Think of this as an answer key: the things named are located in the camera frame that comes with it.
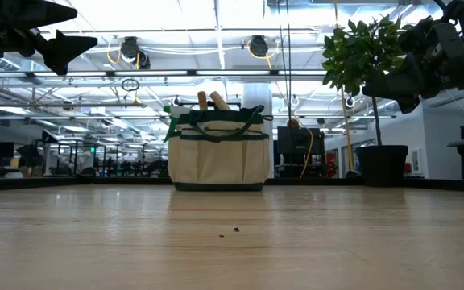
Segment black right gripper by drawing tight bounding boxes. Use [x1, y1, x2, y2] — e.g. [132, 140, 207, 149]
[362, 18, 464, 114]

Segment black plant pot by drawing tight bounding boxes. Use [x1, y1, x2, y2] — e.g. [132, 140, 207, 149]
[354, 143, 409, 188]

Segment white wall picture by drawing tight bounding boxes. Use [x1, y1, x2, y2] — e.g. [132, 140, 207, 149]
[411, 147, 422, 174]

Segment black aluminium table frame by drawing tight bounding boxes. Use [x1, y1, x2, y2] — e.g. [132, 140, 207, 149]
[0, 175, 464, 192]

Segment wide metal trowel wooden handle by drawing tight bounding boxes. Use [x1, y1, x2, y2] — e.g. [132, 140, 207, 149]
[209, 90, 232, 111]

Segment yellow hanging cable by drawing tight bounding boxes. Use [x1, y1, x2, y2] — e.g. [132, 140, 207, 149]
[339, 86, 356, 172]

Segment yellow cable by monitor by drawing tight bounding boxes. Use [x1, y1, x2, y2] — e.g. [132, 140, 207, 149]
[299, 127, 314, 179]

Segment green leafy plant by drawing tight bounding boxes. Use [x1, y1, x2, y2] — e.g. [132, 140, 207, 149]
[321, 14, 414, 147]

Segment green spray bottle white trigger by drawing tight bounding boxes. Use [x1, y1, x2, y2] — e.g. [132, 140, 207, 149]
[162, 104, 195, 143]

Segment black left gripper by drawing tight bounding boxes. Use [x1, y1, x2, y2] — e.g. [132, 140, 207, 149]
[0, 26, 98, 76]

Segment red background cabinet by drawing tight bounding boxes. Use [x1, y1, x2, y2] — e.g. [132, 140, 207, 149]
[323, 149, 338, 178]

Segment black hanging power cable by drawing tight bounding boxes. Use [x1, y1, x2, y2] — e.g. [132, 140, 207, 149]
[278, 0, 294, 122]

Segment cream gardening bag green trim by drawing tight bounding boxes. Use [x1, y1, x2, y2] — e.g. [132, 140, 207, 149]
[167, 104, 274, 193]

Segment black background workstation frames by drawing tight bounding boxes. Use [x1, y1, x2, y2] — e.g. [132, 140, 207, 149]
[34, 129, 167, 178]

